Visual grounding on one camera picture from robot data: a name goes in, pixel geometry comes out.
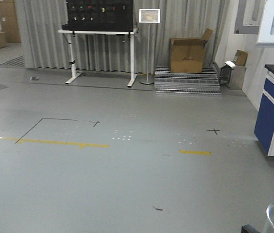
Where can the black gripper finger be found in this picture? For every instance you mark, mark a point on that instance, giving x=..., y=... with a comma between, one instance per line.
x=248, y=229

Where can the metal grate stack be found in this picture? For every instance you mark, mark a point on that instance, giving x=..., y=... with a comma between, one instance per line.
x=205, y=83

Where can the grey metal bin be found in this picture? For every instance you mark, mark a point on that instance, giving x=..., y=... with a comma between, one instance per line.
x=232, y=75

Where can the small cardboard box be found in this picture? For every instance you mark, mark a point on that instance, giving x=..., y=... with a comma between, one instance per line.
x=240, y=58

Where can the open cardboard box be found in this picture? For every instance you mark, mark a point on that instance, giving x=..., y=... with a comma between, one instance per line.
x=187, y=54

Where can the grey curtain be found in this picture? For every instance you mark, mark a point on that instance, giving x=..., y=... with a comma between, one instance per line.
x=44, y=47

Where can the white standing desk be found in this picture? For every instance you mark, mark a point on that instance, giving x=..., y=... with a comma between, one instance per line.
x=104, y=51

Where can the black pegboard panel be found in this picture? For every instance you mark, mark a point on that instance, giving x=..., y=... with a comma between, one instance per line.
x=99, y=15

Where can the sign stand with frame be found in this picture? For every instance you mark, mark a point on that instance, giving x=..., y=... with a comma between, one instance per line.
x=148, y=16

